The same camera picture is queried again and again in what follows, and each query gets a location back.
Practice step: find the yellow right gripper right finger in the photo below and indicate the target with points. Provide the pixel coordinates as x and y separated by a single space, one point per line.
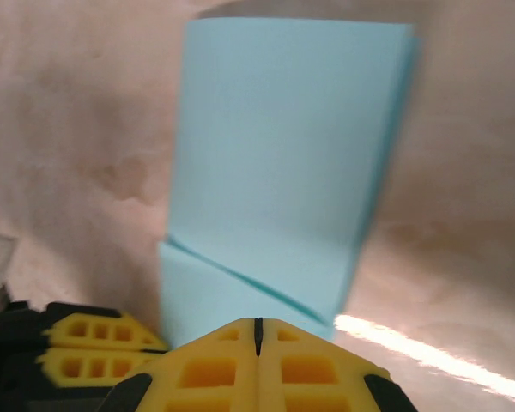
309 377

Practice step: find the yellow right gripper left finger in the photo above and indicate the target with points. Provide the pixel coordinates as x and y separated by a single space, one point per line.
206 377

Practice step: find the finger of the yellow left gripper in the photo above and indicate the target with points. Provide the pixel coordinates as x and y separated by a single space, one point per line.
56 365
139 339

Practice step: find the light blue paper sheet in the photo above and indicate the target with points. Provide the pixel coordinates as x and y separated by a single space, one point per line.
283 150

